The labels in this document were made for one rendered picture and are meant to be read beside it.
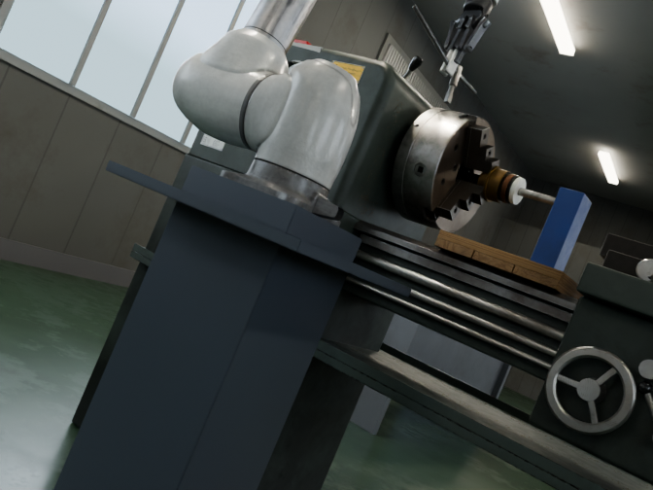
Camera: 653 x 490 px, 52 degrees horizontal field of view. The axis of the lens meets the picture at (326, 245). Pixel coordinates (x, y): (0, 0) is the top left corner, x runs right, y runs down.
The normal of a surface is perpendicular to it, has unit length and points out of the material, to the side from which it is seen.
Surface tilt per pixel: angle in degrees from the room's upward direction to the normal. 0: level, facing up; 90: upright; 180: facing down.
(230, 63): 74
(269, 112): 91
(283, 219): 90
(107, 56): 90
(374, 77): 90
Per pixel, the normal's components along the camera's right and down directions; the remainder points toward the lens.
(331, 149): 0.56, 0.23
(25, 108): 0.79, 0.32
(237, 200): -0.47, -0.22
